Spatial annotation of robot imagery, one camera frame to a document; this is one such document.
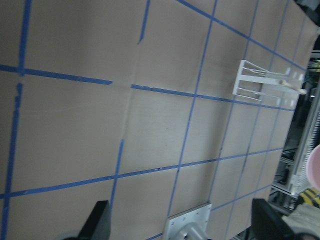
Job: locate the pink plastic cup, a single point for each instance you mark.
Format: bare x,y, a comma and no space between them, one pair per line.
313,168

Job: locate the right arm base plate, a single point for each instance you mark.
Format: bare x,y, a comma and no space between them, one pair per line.
190,224

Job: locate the white wire cup rack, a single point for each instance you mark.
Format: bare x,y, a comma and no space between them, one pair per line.
256,83

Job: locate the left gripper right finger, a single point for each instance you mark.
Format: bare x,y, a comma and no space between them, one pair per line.
267,224

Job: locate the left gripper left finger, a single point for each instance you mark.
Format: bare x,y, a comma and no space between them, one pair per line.
97,226

